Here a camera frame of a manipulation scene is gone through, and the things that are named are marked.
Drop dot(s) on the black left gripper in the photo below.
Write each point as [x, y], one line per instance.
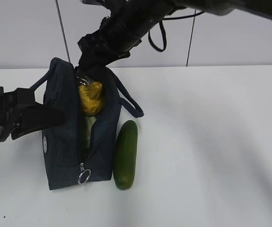
[20, 116]

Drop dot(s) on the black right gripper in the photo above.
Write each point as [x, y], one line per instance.
[111, 42]

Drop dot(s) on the dark blue fabric lunch bag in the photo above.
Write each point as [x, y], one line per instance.
[66, 162]

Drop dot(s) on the yellow pumpkin squash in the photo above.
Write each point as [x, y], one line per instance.
[91, 98]

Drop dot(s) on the green lidded glass food container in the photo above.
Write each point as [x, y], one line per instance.
[89, 122]

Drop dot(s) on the green cucumber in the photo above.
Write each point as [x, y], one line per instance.
[125, 155]

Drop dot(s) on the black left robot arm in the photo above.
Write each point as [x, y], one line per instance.
[55, 65]

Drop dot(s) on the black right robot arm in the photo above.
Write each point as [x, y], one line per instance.
[130, 20]

